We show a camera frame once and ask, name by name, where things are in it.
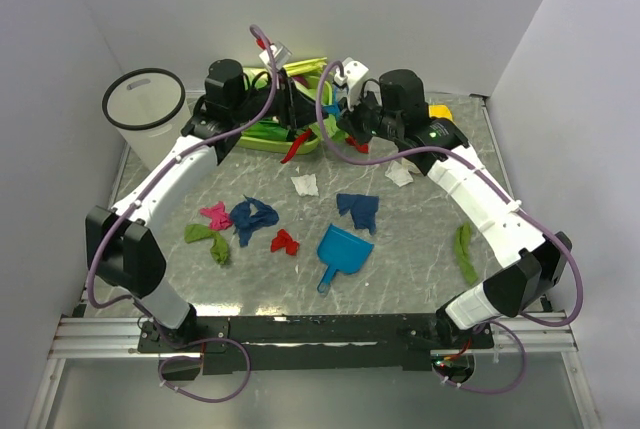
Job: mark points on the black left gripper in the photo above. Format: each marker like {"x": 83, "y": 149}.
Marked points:
{"x": 294, "y": 109}

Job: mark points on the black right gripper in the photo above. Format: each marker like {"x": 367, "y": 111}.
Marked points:
{"x": 348, "y": 120}

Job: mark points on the white paper scrap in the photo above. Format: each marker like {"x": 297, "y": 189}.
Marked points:
{"x": 398, "y": 174}
{"x": 305, "y": 185}

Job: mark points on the blue hand brush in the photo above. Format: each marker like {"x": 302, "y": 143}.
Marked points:
{"x": 335, "y": 106}

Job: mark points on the dark blue paper scrap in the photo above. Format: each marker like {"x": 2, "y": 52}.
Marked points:
{"x": 251, "y": 215}
{"x": 362, "y": 208}

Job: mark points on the pink paper scrap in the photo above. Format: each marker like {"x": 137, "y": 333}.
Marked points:
{"x": 219, "y": 218}

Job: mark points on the blue dustpan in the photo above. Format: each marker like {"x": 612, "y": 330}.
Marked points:
{"x": 341, "y": 252}

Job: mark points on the small red paper scrap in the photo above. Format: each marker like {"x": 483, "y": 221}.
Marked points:
{"x": 284, "y": 241}

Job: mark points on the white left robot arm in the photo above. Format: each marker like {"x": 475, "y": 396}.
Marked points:
{"x": 124, "y": 259}

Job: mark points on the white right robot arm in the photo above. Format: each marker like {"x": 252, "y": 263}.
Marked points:
{"x": 531, "y": 261}

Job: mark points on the yellow napa cabbage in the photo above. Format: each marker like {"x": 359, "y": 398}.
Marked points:
{"x": 442, "y": 111}

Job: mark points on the green vegetable basket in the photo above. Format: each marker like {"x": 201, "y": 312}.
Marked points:
{"x": 268, "y": 135}

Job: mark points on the white bin with black rim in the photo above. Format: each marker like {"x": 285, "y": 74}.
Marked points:
{"x": 149, "y": 108}

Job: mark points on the red chili pepper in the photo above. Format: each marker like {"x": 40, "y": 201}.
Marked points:
{"x": 295, "y": 145}

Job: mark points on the yellow-green celery stalks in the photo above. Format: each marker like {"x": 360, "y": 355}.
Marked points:
{"x": 304, "y": 67}

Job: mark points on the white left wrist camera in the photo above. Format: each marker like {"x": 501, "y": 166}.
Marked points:
{"x": 277, "y": 53}

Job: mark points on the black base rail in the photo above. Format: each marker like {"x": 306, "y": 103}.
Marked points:
{"x": 227, "y": 344}

